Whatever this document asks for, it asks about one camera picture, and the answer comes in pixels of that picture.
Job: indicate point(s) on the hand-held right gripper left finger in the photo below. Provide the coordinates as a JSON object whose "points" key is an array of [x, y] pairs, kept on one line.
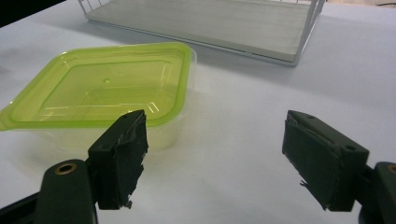
{"points": [[116, 161]]}

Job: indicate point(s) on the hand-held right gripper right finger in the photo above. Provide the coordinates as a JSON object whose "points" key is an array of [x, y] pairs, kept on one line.
{"points": [[320, 161]]}

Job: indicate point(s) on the clear container with green lid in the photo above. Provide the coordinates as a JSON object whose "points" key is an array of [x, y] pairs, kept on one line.
{"points": [[102, 90]]}

